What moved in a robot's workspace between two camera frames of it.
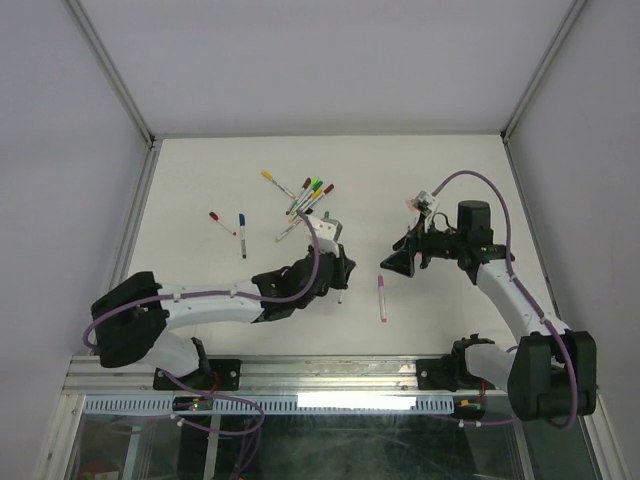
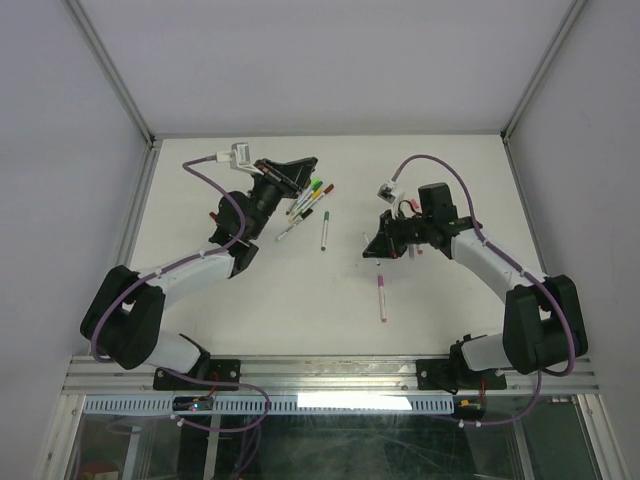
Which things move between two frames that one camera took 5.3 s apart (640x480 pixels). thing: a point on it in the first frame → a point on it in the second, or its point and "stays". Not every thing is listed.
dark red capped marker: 325,192 stays
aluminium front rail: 287,376 stays
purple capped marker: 381,289 stays
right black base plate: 451,373 stays
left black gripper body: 336,280 → 284,186
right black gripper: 401,261 → 385,243
